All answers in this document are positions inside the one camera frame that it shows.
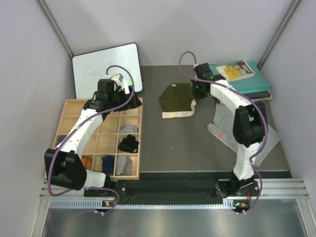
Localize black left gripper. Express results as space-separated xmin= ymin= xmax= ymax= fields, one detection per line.
xmin=109 ymin=85 xmax=141 ymax=112

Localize light grey underwear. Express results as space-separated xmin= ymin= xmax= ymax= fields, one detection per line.
xmin=119 ymin=124 xmax=139 ymax=133

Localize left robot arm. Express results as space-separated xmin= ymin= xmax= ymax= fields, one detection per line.
xmin=44 ymin=78 xmax=142 ymax=196

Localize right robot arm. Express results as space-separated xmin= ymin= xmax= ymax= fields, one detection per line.
xmin=192 ymin=63 xmax=268 ymax=198

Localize navy rolled garment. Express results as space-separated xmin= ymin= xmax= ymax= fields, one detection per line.
xmin=102 ymin=155 xmax=115 ymax=174

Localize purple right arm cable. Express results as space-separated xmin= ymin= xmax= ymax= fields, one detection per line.
xmin=178 ymin=51 xmax=269 ymax=215

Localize wooden compartment tray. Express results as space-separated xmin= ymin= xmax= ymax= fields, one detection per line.
xmin=52 ymin=99 xmax=143 ymax=181

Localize white whiteboard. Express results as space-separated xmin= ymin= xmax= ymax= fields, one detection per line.
xmin=72 ymin=42 xmax=143 ymax=99

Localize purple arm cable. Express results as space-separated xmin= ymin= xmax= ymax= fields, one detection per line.
xmin=47 ymin=65 xmax=135 ymax=215
xmin=178 ymin=51 xmax=269 ymax=215

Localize black rolled garment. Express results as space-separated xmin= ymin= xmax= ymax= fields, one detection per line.
xmin=118 ymin=134 xmax=139 ymax=153

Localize grey rolled garment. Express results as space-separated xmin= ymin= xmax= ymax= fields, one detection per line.
xmin=116 ymin=155 xmax=132 ymax=176

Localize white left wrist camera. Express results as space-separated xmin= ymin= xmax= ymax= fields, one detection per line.
xmin=106 ymin=73 xmax=130 ymax=94

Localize orange rolled garment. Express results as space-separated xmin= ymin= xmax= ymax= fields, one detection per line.
xmin=81 ymin=156 xmax=93 ymax=170

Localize green sports bra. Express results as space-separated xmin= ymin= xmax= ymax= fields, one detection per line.
xmin=159 ymin=83 xmax=197 ymax=119

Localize grey striped boxer shorts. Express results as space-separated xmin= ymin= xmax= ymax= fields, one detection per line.
xmin=207 ymin=103 xmax=281 ymax=166

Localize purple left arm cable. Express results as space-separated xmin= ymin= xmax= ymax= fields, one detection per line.
xmin=47 ymin=65 xmax=135 ymax=215

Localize yellow paperback book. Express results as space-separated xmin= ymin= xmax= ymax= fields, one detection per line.
xmin=215 ymin=60 xmax=255 ymax=82

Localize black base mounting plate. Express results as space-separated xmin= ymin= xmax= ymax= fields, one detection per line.
xmin=83 ymin=172 xmax=262 ymax=204

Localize dark blue rolled socks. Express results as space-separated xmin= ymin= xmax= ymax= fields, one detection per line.
xmin=56 ymin=135 xmax=67 ymax=145

